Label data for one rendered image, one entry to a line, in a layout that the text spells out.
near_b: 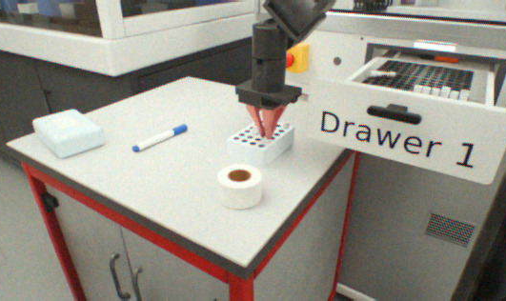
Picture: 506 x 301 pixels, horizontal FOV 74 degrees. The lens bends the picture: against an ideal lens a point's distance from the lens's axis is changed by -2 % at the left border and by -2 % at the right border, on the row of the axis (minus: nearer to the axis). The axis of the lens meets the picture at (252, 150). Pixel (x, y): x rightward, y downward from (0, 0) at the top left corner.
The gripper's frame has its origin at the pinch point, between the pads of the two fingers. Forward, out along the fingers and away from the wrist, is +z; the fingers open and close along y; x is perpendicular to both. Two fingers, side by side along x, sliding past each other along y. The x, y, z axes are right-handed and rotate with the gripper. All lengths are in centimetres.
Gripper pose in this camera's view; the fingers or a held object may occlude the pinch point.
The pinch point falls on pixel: (267, 133)
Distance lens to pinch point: 63.8
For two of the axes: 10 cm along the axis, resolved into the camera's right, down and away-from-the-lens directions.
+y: -8.4, -2.8, 4.7
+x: -5.4, 4.2, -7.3
